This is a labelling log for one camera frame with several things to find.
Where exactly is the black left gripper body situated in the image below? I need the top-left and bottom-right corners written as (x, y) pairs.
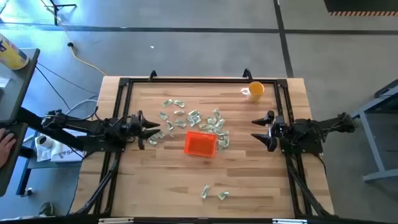
top-left (126, 110), bottom-right (146, 151)

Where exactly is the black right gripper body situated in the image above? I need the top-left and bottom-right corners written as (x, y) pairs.
top-left (267, 110), bottom-right (286, 152)

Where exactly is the orange slotted plastic basket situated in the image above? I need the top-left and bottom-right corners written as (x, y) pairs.
top-left (183, 131), bottom-right (218, 157)

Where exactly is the white paper towel roll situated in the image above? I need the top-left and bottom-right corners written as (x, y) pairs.
top-left (35, 134), bottom-right (55, 154)

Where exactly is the grey metal bench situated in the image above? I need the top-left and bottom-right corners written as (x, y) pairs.
top-left (351, 79), bottom-right (398, 183)

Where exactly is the person's shoe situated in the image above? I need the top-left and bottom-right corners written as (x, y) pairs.
top-left (38, 201), bottom-right (55, 217)

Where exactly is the grey side desk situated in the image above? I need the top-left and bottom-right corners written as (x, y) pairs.
top-left (0, 48), bottom-right (41, 197)

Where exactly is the person's hand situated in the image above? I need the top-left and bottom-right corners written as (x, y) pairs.
top-left (0, 128), bottom-right (17, 169)

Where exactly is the black tripod stand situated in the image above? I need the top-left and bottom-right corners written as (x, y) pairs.
top-left (48, 0), bottom-right (78, 26)

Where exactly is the yellow wipes canister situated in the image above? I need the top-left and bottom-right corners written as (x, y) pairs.
top-left (0, 32), bottom-right (30, 70)

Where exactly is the black mat with hazard stripes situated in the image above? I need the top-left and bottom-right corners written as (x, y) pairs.
top-left (323, 0), bottom-right (398, 17)

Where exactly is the yellow mug with white handle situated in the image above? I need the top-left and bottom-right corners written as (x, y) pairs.
top-left (241, 81), bottom-right (266, 103)

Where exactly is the white cable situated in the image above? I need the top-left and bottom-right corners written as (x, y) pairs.
top-left (63, 98), bottom-right (100, 116)

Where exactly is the black metal table frame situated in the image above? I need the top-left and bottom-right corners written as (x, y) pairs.
top-left (70, 68), bottom-right (335, 218)

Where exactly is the silver metal bracket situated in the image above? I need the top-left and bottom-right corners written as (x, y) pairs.
top-left (98, 217), bottom-right (135, 224)
top-left (272, 218), bottom-right (309, 224)

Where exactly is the yellow extension cable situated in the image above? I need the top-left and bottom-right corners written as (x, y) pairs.
top-left (40, 0), bottom-right (108, 77)

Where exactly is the thin black cable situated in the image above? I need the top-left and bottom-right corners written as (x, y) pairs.
top-left (35, 62), bottom-right (100, 110)

